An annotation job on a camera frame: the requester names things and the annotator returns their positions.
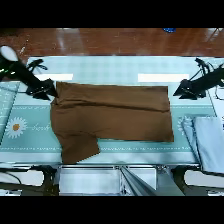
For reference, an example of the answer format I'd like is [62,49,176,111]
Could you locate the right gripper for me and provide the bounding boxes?
[184,80,209,100]

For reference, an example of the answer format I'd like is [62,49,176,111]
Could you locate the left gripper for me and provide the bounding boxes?
[25,78,54,99]

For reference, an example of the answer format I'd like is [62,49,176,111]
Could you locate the light blue garment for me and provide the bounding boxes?
[177,114,224,176]

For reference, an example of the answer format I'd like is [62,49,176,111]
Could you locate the brown T-shirt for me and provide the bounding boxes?
[49,81,175,165]

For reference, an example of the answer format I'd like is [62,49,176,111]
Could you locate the black cable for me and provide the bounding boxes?
[213,85,224,101]

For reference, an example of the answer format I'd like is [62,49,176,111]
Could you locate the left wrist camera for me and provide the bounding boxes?
[25,58,49,74]

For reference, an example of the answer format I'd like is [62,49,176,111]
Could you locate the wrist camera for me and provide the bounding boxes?
[194,57,215,80]
[25,58,49,74]

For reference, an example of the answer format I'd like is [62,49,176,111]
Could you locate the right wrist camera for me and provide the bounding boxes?
[194,57,215,80]

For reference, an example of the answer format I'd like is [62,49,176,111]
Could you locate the silver frame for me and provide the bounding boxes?
[0,161,224,197]

